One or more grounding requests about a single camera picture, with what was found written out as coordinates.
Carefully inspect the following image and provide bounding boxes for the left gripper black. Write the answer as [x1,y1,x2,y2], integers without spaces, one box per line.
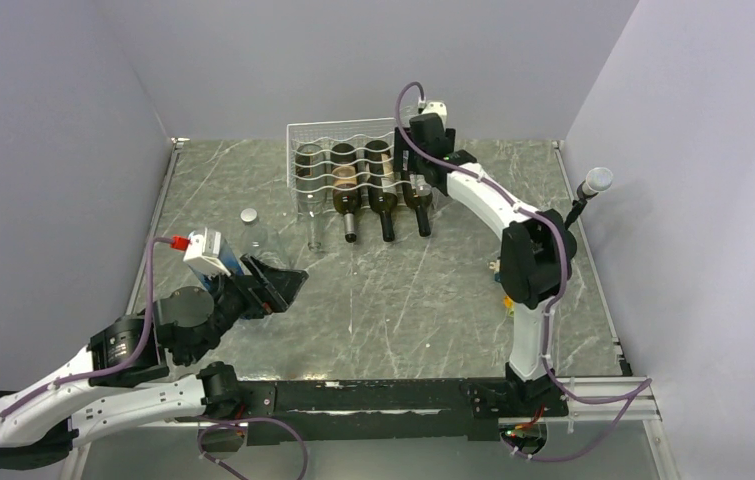
[184,252,308,364]

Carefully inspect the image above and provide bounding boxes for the dark wine bottle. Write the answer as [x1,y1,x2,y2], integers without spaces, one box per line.
[364,140,398,242]
[394,140,433,237]
[331,143,361,243]

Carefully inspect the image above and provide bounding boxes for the dark wine bottle front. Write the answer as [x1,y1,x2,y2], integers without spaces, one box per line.
[331,143,361,243]

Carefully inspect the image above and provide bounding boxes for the clear glass bottle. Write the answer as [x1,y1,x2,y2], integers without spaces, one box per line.
[294,143,328,253]

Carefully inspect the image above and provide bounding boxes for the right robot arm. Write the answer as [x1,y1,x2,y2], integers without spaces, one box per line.
[395,113,576,415]

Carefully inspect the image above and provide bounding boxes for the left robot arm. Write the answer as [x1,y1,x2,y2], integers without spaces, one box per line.
[0,252,308,470]

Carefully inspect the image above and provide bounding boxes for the clear bottle silver cap rear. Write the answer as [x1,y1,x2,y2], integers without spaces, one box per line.
[239,208,291,268]

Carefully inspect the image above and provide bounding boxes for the blue square glass bottle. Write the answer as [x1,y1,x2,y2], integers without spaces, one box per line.
[190,230,244,291]

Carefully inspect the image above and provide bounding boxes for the microphone on black stand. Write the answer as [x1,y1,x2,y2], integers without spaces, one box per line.
[564,167,614,229]

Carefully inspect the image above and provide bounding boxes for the colourful small blocks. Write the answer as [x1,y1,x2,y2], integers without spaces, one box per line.
[488,258,514,315]

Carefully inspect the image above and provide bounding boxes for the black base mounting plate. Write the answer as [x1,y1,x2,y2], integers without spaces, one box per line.
[201,377,569,441]

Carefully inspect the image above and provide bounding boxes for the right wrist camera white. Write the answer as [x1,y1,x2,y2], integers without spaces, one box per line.
[418,100,448,127]

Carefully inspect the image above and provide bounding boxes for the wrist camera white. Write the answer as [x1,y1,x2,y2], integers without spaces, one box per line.
[171,228,230,277]
[418,100,448,127]

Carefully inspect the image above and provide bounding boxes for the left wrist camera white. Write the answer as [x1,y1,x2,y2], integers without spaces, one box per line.
[171,228,230,277]

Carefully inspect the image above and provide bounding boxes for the white wire wine rack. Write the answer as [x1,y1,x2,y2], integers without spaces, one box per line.
[285,118,432,217]

